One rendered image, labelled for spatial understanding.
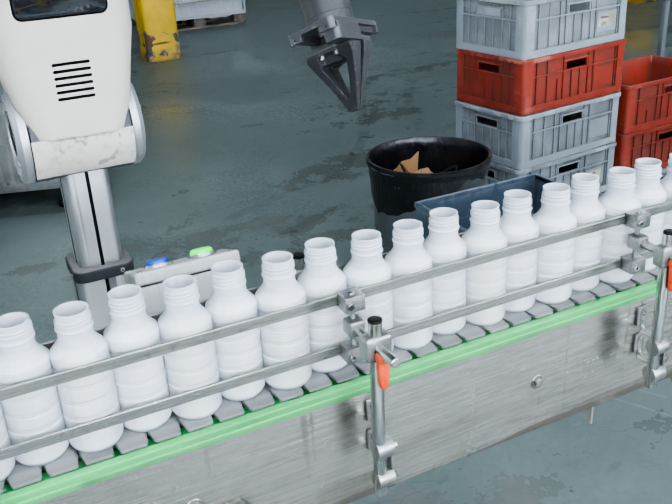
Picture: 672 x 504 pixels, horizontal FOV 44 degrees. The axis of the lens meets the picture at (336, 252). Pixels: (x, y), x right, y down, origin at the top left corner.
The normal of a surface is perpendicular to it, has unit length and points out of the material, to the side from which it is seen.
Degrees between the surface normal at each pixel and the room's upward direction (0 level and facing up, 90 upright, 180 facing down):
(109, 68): 90
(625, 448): 0
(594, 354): 90
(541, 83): 90
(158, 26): 91
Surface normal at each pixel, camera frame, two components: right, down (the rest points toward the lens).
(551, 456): -0.05, -0.91
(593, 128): 0.55, 0.31
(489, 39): -0.83, 0.27
